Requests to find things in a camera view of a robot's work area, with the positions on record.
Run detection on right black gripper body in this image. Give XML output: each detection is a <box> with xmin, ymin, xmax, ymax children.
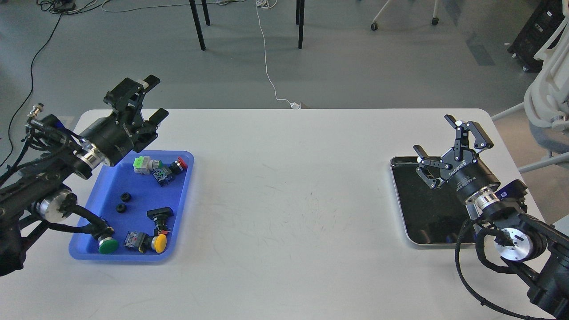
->
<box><xmin>416</xmin><ymin>148</ymin><xmax>501</xmax><ymax>202</ymax></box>

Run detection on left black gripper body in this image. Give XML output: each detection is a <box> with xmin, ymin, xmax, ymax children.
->
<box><xmin>80</xmin><ymin>116</ymin><xmax>158</xmax><ymax>168</ymax></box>

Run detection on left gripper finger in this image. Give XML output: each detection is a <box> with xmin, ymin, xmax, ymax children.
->
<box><xmin>144</xmin><ymin>108</ymin><xmax>169</xmax><ymax>132</ymax></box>
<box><xmin>104</xmin><ymin>75</ymin><xmax>160</xmax><ymax>118</ymax></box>

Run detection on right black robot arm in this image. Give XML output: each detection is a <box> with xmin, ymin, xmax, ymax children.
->
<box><xmin>414</xmin><ymin>115</ymin><xmax>569</xmax><ymax>320</ymax></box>

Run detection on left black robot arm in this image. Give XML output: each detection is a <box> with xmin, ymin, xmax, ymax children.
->
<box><xmin>0</xmin><ymin>75</ymin><xmax>168</xmax><ymax>276</ymax></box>

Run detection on green white terminal button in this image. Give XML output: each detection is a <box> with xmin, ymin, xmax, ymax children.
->
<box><xmin>132</xmin><ymin>156</ymin><xmax>163</xmax><ymax>175</ymax></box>

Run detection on metal tray black liner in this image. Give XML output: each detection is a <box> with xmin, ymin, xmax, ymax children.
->
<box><xmin>390</xmin><ymin>156</ymin><xmax>478</xmax><ymax>249</ymax></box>

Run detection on blue plastic tray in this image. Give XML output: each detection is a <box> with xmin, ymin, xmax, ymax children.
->
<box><xmin>69</xmin><ymin>150</ymin><xmax>194</xmax><ymax>263</ymax></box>

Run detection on black square push button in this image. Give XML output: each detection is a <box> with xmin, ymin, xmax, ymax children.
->
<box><xmin>146</xmin><ymin>206</ymin><xmax>173</xmax><ymax>236</ymax></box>

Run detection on white office chair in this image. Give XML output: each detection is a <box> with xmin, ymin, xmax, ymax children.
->
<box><xmin>492</xmin><ymin>16</ymin><xmax>569</xmax><ymax>173</ymax></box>

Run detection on green mushroom push button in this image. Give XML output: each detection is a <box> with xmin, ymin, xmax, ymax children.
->
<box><xmin>94</xmin><ymin>232</ymin><xmax>119</xmax><ymax>255</ymax></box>

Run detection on white chair base casters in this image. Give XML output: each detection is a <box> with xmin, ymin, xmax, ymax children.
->
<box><xmin>371</xmin><ymin>0</ymin><xmax>441</xmax><ymax>32</ymax></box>

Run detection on black equipment case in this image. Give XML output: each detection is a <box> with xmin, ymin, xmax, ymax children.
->
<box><xmin>507</xmin><ymin>0</ymin><xmax>565</xmax><ymax>73</ymax></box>

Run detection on black table legs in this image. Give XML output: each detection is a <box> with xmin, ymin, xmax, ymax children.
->
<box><xmin>188</xmin><ymin>0</ymin><xmax>306</xmax><ymax>51</ymax></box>

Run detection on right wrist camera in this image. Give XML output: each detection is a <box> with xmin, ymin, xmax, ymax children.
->
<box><xmin>495</xmin><ymin>180</ymin><xmax>528</xmax><ymax>204</ymax></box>

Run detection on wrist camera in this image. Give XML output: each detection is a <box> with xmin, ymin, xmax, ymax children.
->
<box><xmin>26</xmin><ymin>115</ymin><xmax>68</xmax><ymax>143</ymax></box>
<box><xmin>495</xmin><ymin>180</ymin><xmax>528</xmax><ymax>204</ymax></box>

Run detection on red push button switch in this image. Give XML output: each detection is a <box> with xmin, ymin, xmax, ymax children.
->
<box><xmin>151</xmin><ymin>156</ymin><xmax>188</xmax><ymax>187</ymax></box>

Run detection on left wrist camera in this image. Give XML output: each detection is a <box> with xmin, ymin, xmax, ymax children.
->
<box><xmin>26</xmin><ymin>115</ymin><xmax>68</xmax><ymax>143</ymax></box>

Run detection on yellow push button switch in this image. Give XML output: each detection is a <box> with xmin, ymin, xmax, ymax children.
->
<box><xmin>124</xmin><ymin>231</ymin><xmax>167</xmax><ymax>254</ymax></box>

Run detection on black cable on floor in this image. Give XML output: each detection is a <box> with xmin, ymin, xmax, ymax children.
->
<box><xmin>0</xmin><ymin>0</ymin><xmax>112</xmax><ymax>168</ymax></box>

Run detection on white cable on floor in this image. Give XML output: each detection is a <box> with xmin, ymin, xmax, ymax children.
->
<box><xmin>255</xmin><ymin>0</ymin><xmax>301</xmax><ymax>110</ymax></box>

